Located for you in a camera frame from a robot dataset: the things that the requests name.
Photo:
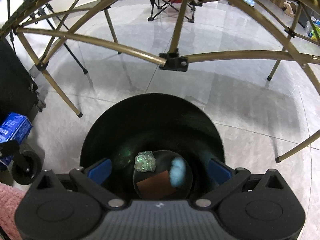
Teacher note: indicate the crumpled green wrapper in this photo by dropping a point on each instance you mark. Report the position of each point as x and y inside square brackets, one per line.
[145, 162]

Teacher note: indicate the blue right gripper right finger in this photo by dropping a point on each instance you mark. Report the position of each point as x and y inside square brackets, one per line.
[219, 172]

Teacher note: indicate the black camera tripod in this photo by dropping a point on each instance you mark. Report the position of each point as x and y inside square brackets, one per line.
[41, 12]

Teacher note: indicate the blue cardboard box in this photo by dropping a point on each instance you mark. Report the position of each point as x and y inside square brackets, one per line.
[15, 127]

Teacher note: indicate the black round trash bin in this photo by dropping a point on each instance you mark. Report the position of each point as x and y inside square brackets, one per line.
[167, 126]

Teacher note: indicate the light blue plush toy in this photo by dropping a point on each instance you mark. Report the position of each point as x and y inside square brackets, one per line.
[177, 172]

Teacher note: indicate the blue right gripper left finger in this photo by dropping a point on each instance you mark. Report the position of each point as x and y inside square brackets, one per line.
[99, 171]

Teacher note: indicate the orange sponge block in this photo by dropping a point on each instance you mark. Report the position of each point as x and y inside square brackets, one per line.
[156, 186]

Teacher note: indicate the black suitcase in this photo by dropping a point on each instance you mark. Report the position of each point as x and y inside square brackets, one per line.
[18, 90]

